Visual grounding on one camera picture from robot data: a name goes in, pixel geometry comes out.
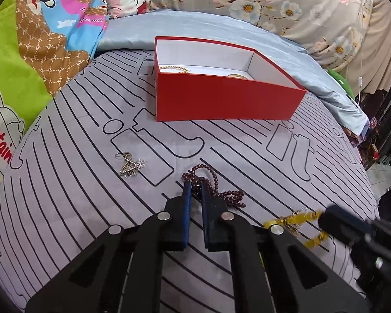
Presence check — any grey striped bed sheet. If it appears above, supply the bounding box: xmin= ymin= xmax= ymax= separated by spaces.
xmin=0 ymin=49 xmax=380 ymax=313

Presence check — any gold bead bracelet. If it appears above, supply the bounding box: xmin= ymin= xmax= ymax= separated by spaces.
xmin=159 ymin=66 xmax=192 ymax=74

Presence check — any beige curtain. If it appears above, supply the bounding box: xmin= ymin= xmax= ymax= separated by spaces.
xmin=345 ymin=0 xmax=391 ymax=95

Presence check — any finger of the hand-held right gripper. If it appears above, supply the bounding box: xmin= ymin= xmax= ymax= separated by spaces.
xmin=317 ymin=205 xmax=375 ymax=245

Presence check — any yellow glass bead bracelet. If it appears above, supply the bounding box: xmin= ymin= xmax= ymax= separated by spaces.
xmin=263 ymin=210 xmax=329 ymax=250

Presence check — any cartoon monkey blanket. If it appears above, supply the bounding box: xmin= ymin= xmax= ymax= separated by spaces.
xmin=0 ymin=0 xmax=111 ymax=245

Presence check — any red cardboard box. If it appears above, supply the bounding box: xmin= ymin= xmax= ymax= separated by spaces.
xmin=154 ymin=36 xmax=307 ymax=123

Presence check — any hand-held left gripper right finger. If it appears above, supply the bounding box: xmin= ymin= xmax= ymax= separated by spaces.
xmin=200 ymin=187 xmax=369 ymax=313

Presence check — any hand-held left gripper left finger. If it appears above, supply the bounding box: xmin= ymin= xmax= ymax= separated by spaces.
xmin=25 ymin=181 xmax=193 ymax=313

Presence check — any silver filigree earring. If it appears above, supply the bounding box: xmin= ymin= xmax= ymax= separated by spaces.
xmin=115 ymin=152 xmax=146 ymax=179

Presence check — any green plastic object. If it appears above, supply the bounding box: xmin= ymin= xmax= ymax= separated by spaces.
xmin=327 ymin=68 xmax=356 ymax=100

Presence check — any small dark bead necklace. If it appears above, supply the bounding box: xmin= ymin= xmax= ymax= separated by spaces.
xmin=182 ymin=164 xmax=246 ymax=208

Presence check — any light blue duvet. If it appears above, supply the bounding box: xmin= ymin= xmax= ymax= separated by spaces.
xmin=96 ymin=9 xmax=369 ymax=136

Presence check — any white cable with switch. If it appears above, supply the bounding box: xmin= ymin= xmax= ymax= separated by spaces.
xmin=357 ymin=39 xmax=367 ymax=99

